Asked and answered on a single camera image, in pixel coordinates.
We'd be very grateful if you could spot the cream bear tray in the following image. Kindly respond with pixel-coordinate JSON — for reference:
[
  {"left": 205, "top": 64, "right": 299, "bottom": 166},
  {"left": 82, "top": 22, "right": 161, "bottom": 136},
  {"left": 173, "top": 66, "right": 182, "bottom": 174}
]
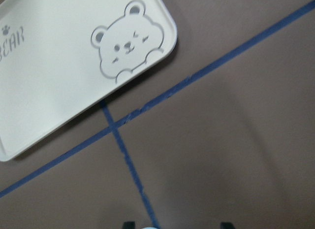
[{"left": 0, "top": 0, "right": 177, "bottom": 162}]

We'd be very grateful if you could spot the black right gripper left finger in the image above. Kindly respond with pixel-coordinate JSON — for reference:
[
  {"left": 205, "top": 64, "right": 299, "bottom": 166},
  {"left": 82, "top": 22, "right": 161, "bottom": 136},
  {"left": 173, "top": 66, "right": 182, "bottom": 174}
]
[{"left": 123, "top": 221, "right": 135, "bottom": 229}]

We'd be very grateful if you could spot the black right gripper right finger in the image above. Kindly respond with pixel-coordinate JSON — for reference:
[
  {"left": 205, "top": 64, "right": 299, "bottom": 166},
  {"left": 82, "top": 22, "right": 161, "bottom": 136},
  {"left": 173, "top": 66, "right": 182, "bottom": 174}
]
[{"left": 220, "top": 222, "right": 233, "bottom": 229}]

